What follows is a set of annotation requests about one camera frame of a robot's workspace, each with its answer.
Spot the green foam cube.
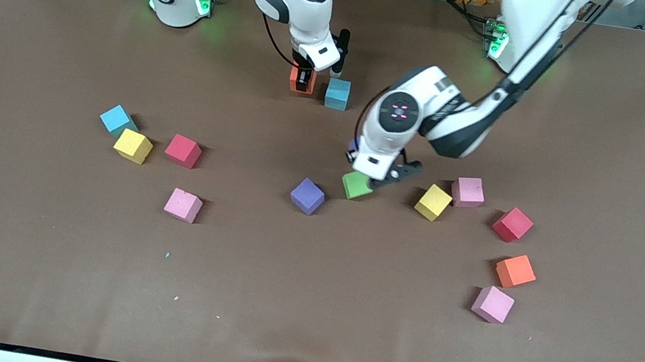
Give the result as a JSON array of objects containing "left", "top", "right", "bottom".
[{"left": 338, "top": 170, "right": 376, "bottom": 203}]

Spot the orange foam cube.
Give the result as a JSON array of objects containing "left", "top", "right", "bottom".
[
  {"left": 492, "top": 250, "right": 541, "bottom": 293},
  {"left": 287, "top": 63, "right": 319, "bottom": 97}
]

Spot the teal foam cube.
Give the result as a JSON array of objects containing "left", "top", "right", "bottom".
[{"left": 322, "top": 76, "right": 353, "bottom": 113}]

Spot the yellow foam cube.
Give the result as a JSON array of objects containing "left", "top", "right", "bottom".
[
  {"left": 110, "top": 126, "right": 156, "bottom": 167},
  {"left": 412, "top": 181, "right": 455, "bottom": 225}
]

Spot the red foam cube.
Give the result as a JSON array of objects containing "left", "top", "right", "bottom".
[
  {"left": 489, "top": 203, "right": 537, "bottom": 247},
  {"left": 162, "top": 131, "right": 205, "bottom": 171}
]

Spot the pink foam cube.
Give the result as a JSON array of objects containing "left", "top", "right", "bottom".
[
  {"left": 469, "top": 283, "right": 517, "bottom": 327},
  {"left": 447, "top": 173, "right": 488, "bottom": 212},
  {"left": 162, "top": 185, "right": 206, "bottom": 226}
]

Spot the sky blue foam cube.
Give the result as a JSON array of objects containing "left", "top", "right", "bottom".
[{"left": 97, "top": 102, "right": 143, "bottom": 141}]

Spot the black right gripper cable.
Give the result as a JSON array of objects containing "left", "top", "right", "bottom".
[{"left": 251, "top": 3, "right": 327, "bottom": 87}]

